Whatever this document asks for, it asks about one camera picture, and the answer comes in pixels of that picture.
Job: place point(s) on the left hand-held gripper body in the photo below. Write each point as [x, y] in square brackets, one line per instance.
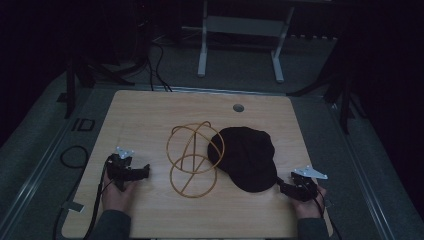
[119, 166]

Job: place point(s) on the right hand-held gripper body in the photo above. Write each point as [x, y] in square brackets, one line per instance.
[305, 185]

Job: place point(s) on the black cap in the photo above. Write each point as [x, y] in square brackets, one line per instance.
[245, 159]

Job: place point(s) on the person's right hand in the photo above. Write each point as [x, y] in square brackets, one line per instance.
[308, 208]

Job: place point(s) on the person's left hand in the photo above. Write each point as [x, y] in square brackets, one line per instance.
[115, 196]

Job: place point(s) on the grey tape piece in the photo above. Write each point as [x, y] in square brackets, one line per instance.
[74, 206]

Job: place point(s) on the black tripod stand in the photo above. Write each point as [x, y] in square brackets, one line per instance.
[343, 90]
[83, 71]

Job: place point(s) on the white metal table frame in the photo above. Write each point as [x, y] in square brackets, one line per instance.
[241, 30]

